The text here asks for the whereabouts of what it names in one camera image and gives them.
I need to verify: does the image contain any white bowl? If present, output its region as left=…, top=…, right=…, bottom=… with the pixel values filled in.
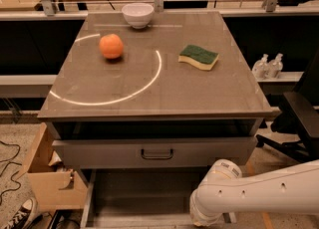
left=122, top=3, right=155, bottom=29

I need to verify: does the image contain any grey top drawer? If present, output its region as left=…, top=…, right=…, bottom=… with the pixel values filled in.
left=53, top=136, right=256, bottom=169

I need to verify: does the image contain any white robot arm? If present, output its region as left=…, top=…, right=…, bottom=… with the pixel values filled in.
left=189, top=159, right=319, bottom=226

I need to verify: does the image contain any black white sneaker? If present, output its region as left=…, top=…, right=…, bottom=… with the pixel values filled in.
left=1, top=197, right=38, bottom=229

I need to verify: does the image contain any black floor cable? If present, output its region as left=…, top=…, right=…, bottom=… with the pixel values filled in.
left=0, top=139, right=23, bottom=207

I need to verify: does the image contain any black office chair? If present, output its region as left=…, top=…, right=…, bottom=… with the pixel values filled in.
left=256, top=51, right=319, bottom=162

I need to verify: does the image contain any grey drawer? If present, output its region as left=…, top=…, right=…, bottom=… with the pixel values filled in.
left=53, top=136, right=256, bottom=169
left=81, top=167, right=208, bottom=229

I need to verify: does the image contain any green yellow sponge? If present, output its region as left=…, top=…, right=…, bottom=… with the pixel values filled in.
left=178, top=45, right=219, bottom=71

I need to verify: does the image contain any right clear bottle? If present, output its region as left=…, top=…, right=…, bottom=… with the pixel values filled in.
left=266, top=53, right=283, bottom=79

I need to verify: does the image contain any cardboard box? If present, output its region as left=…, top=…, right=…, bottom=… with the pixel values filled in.
left=18, top=123, right=88, bottom=211

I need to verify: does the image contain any orange fruit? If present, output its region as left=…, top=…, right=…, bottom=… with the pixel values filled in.
left=99, top=34, right=124, bottom=59

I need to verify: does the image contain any grey drawer cabinet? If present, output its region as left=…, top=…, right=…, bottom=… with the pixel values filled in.
left=37, top=10, right=273, bottom=171

